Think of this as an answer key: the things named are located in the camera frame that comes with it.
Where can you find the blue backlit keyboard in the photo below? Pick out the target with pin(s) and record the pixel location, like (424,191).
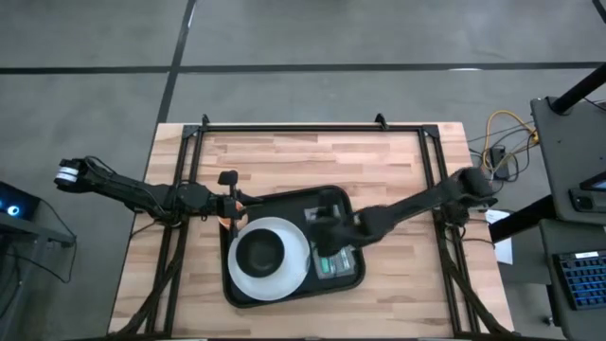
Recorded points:
(584,281)

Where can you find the black plastic serving tray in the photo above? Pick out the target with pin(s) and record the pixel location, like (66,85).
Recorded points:
(279,203)

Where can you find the black computer with blue lights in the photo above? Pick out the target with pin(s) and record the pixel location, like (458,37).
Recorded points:
(19,201)

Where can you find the black power adapter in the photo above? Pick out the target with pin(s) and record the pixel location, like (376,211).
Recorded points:
(499,158)

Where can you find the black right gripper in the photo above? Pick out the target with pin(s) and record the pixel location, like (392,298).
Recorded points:
(355,229)

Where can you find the grey metal cart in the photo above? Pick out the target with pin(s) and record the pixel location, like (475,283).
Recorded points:
(568,142)

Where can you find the white paper sheet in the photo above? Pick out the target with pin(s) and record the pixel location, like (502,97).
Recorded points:
(504,248)

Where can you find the grey side desk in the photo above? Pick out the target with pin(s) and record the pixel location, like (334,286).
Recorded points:
(42,232)

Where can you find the black bowl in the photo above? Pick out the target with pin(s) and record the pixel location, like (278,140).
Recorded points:
(260,253)

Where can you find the pale orange mug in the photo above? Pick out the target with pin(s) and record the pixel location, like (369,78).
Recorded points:
(241,213)

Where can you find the white round plate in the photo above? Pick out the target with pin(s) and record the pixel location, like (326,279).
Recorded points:
(293,274)

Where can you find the black slanted bar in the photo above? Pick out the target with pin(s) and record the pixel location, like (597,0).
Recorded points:
(521,220)

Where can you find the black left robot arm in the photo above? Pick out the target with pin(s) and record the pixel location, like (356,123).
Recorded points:
(142,195)

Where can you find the black slanted pole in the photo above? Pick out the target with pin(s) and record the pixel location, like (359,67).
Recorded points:
(580,90)

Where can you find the grey cloth napkin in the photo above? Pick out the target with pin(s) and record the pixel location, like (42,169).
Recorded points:
(317,274)

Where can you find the small black clamp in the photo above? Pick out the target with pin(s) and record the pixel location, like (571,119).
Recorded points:
(492,202)

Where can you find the black caster wheel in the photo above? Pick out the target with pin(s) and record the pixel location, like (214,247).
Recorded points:
(549,321)

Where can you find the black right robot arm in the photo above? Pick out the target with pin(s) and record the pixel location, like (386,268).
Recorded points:
(426,201)

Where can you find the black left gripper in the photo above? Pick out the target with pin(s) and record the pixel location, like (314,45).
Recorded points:
(222,206)

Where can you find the black aluminium table frame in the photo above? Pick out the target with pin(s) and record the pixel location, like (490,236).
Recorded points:
(308,128)

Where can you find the black handheld device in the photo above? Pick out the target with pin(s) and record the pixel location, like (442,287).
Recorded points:
(587,201)

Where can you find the tablet with blue screen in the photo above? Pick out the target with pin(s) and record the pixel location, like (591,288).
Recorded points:
(597,182)

